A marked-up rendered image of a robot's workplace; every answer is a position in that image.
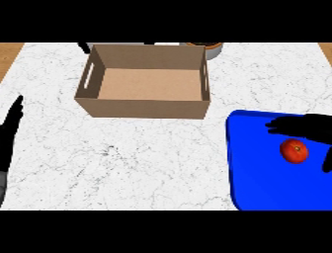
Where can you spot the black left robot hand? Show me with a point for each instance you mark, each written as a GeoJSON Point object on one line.
{"type": "Point", "coordinates": [1, 138]}

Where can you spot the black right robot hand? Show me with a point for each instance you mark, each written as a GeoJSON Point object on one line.
{"type": "Point", "coordinates": [319, 126]}

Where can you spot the brown cardboard box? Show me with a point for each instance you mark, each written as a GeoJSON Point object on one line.
{"type": "Point", "coordinates": [146, 82]}

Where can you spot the red tomato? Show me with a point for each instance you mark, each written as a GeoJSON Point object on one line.
{"type": "Point", "coordinates": [294, 151]}

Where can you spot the blue tray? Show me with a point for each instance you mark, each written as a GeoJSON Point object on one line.
{"type": "Point", "coordinates": [281, 178]}

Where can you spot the grey pot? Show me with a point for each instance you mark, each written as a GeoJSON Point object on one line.
{"type": "Point", "coordinates": [211, 49]}

